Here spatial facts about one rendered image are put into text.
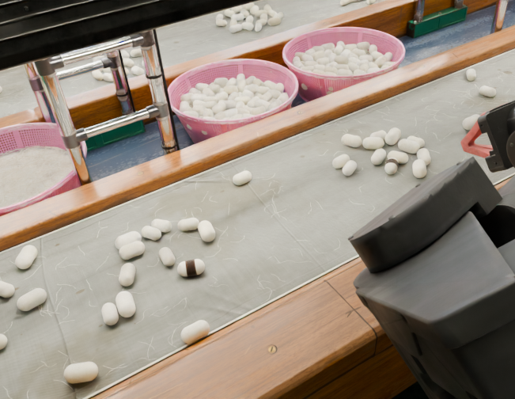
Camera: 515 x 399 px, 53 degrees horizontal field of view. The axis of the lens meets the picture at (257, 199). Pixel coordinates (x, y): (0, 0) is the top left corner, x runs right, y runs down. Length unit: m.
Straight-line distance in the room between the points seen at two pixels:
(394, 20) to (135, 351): 1.12
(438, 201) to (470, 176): 0.03
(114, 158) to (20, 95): 0.30
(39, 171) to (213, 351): 0.53
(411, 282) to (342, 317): 0.43
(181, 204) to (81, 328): 0.25
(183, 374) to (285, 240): 0.25
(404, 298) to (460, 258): 0.02
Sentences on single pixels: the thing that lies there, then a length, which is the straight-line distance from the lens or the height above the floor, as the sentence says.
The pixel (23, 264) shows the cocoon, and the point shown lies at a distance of 0.78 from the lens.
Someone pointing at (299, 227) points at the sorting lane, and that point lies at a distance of 0.75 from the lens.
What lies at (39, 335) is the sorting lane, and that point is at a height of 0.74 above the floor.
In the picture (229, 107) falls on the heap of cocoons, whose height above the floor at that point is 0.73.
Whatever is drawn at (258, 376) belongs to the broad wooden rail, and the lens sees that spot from 0.56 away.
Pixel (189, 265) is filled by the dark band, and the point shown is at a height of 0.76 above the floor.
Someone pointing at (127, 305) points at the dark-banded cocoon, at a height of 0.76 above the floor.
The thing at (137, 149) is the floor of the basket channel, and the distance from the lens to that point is 1.09.
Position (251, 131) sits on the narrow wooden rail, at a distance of 0.92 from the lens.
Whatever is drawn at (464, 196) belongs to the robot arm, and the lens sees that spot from 0.23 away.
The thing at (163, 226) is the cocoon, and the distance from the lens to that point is 0.76.
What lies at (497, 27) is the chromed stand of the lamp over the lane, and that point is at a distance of 1.35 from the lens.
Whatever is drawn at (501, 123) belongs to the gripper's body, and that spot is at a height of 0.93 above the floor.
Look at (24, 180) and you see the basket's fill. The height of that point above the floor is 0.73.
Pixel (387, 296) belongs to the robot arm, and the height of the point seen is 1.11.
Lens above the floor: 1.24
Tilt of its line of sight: 39 degrees down
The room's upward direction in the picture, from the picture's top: 5 degrees counter-clockwise
